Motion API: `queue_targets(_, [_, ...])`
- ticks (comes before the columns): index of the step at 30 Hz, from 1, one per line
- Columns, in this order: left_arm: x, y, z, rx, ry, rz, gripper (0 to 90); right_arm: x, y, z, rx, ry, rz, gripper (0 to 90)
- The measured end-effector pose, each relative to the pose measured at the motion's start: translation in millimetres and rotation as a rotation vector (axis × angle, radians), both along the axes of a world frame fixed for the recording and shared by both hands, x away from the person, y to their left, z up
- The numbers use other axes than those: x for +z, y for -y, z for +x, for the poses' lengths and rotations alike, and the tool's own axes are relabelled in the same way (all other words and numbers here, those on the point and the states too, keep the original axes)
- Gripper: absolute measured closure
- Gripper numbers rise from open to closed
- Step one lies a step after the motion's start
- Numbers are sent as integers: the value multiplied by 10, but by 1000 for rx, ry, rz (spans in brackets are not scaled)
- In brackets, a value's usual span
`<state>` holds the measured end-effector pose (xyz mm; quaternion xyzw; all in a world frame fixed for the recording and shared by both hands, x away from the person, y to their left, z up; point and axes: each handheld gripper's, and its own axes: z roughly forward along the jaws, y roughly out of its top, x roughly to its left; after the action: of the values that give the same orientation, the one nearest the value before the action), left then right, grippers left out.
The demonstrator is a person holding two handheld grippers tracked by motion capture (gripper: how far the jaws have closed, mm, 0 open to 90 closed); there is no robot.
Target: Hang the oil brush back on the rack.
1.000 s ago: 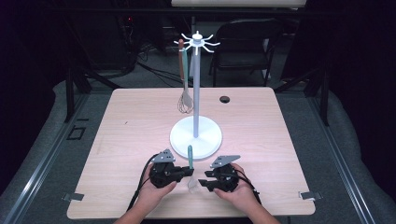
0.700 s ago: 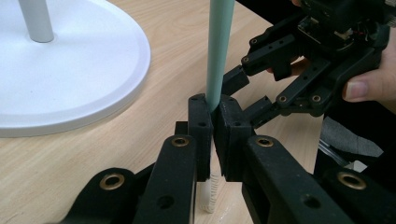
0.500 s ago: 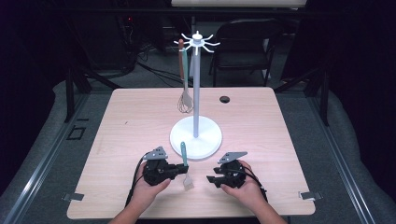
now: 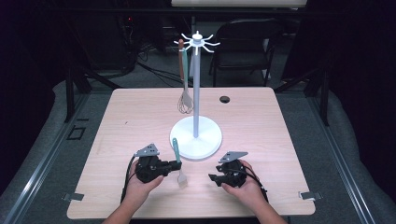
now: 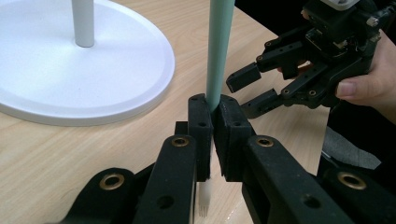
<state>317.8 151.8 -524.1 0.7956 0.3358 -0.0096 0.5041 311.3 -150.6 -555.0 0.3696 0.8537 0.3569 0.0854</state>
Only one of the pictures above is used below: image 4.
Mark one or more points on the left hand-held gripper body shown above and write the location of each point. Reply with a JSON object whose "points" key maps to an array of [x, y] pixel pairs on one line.
{"points": [[149, 169]]}

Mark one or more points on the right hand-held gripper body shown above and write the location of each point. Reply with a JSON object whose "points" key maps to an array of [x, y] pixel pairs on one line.
{"points": [[235, 174]]}

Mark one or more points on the white utensil rack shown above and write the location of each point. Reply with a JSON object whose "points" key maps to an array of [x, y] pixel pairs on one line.
{"points": [[196, 143]]}

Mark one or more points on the person's right hand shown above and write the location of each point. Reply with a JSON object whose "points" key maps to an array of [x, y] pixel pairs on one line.
{"points": [[249, 191]]}

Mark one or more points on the person's left hand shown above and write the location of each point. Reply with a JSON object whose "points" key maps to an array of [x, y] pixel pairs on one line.
{"points": [[137, 193]]}

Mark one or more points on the black chair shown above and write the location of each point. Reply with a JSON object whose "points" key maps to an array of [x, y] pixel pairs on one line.
{"points": [[246, 34]]}

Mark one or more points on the grey metal table bracket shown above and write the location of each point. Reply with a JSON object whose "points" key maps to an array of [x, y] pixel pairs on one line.
{"points": [[74, 196], [309, 195]]}

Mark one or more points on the aluminium floor rail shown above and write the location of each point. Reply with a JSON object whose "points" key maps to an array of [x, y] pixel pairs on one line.
{"points": [[46, 161], [339, 161]]}

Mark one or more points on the black metal frame stand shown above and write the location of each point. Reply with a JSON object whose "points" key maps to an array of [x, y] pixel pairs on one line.
{"points": [[324, 99], [70, 93]]}

